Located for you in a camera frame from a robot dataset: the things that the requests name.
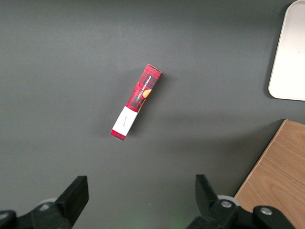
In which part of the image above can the beige plastic tray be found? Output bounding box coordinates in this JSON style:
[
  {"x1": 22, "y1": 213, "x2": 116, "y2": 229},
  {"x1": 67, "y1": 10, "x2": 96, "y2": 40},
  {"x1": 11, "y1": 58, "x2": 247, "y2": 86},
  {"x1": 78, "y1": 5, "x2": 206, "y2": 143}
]
[{"x1": 268, "y1": 0, "x2": 305, "y2": 102}]

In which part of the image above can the wooden drawer cabinet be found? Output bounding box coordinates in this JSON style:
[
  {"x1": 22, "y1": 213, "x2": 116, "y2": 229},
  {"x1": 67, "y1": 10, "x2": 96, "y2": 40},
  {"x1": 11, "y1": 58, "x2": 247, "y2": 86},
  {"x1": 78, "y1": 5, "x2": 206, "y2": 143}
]
[{"x1": 234, "y1": 119, "x2": 305, "y2": 229}]

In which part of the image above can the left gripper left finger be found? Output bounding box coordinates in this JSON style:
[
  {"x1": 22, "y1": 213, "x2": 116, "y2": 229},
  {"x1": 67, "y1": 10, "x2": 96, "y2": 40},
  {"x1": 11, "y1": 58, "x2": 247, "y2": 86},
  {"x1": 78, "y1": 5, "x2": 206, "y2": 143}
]
[{"x1": 18, "y1": 175, "x2": 90, "y2": 229}]

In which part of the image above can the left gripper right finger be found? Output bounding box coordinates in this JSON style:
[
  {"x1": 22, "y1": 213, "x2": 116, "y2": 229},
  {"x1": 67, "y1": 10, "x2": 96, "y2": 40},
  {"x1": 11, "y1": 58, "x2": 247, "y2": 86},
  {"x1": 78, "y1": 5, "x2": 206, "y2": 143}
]
[{"x1": 187, "y1": 174, "x2": 254, "y2": 229}]

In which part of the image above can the red plaid cookie box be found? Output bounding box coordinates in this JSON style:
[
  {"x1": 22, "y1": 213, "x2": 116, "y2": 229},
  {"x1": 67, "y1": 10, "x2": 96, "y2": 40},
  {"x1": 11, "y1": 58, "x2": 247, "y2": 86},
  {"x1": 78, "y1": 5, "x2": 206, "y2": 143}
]
[{"x1": 109, "y1": 63, "x2": 163, "y2": 142}]

